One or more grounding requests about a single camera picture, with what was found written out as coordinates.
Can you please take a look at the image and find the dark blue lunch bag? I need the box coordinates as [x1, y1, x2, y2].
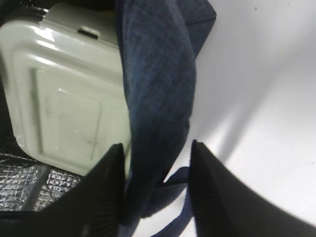
[0, 0, 218, 237]

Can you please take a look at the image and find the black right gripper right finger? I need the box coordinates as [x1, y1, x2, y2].
[189, 140, 316, 237]

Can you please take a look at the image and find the green lid glass container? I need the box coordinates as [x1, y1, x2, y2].
[0, 3, 130, 175]

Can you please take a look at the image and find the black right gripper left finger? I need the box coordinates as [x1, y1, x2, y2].
[0, 144, 125, 237]

